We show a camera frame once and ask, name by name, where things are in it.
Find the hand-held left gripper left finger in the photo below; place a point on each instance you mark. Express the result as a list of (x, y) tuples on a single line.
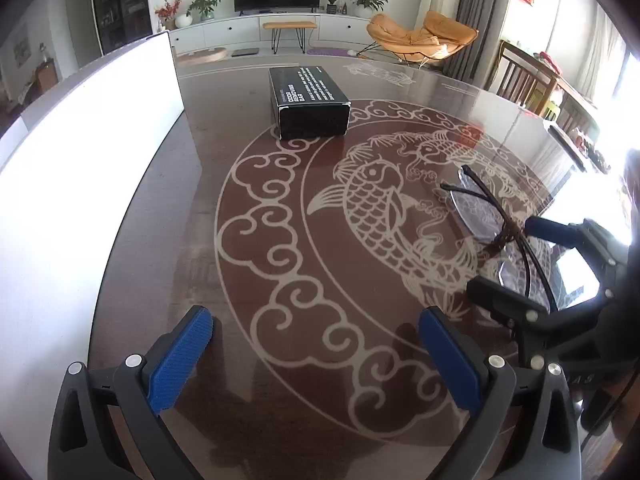
[(180, 355)]

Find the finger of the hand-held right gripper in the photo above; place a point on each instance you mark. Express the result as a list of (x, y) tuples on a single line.
[(550, 230), (500, 300)]

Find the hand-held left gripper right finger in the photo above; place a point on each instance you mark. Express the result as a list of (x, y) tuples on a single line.
[(445, 355)]

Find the black frame glasses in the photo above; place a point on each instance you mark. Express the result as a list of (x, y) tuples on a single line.
[(504, 241)]

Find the brown patterned desktop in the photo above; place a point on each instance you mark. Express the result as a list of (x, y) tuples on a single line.
[(280, 240)]

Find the cluttered dining table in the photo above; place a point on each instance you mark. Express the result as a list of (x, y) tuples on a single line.
[(575, 95)]

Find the wooden dining chair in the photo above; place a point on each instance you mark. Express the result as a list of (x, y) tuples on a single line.
[(517, 77)]

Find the large white foam board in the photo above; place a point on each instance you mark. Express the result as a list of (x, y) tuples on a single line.
[(75, 200)]

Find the white sheer curtain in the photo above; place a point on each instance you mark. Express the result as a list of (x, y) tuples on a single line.
[(600, 45)]

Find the grey curtain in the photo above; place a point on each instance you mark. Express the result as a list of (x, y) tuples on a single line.
[(480, 15)]

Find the orange lounge chair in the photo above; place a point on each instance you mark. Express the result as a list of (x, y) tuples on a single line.
[(400, 35)]

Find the black printed box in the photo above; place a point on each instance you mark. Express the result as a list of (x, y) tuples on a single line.
[(310, 115)]

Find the purple floor mat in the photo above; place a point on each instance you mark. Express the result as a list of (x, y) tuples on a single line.
[(327, 52)]

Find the white television cabinet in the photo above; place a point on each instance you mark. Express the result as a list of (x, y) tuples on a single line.
[(340, 27)]

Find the wooden oval board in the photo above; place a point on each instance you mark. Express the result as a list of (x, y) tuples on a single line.
[(202, 56)]

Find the wooden side cabinet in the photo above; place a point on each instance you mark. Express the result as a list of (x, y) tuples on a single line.
[(49, 75)]

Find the dark floor scale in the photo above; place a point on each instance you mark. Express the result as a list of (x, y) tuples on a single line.
[(245, 52)]

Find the wooden bench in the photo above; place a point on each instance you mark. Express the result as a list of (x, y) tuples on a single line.
[(290, 25)]

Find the white round vase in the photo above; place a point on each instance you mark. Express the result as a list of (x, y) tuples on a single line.
[(183, 21)]

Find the red flower arrangement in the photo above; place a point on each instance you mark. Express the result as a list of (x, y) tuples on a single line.
[(167, 10)]

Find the green potted plant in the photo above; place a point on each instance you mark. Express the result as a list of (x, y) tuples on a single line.
[(205, 5)]

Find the dark display cabinet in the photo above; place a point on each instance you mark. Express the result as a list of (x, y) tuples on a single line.
[(122, 5)]

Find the framed wall painting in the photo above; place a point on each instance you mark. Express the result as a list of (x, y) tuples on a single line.
[(22, 51)]

